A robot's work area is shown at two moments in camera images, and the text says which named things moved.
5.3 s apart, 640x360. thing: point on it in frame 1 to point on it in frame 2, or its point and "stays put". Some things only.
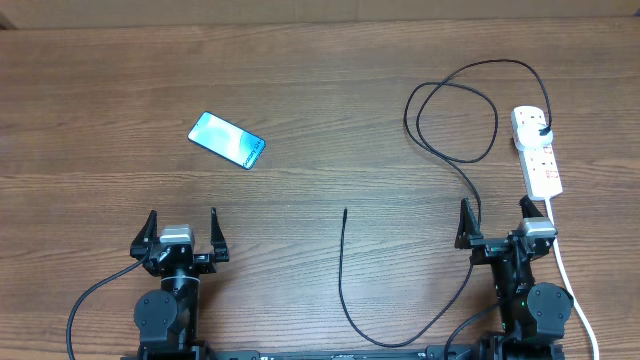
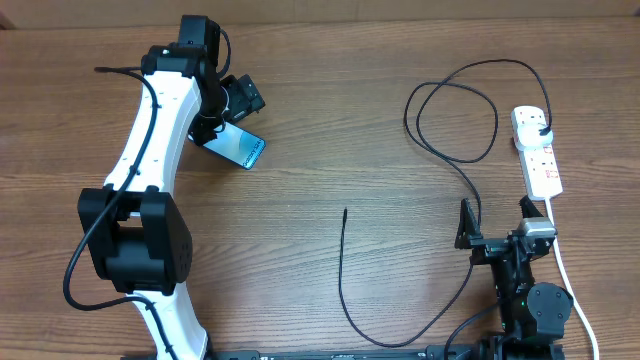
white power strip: (538, 171) stays put
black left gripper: (206, 263) to (244, 97)
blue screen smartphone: (227, 139) stays put
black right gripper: (468, 237) stays put
